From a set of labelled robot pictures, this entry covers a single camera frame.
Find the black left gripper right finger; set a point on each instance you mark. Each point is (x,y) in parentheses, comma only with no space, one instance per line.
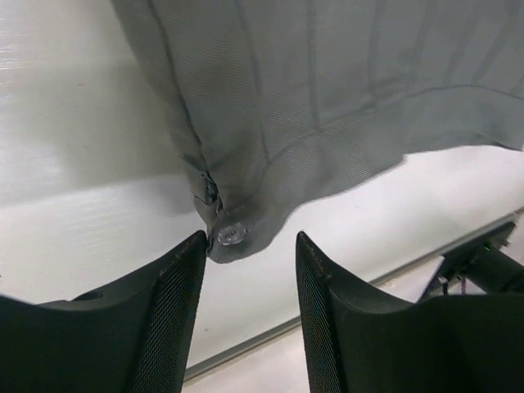
(359,338)

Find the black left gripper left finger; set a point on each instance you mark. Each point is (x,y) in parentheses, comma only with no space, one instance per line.
(130,335)

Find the grey pleated skirt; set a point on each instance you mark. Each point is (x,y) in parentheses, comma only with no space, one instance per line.
(273,104)

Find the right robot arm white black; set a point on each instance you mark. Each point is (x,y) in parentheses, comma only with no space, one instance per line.
(480,261)

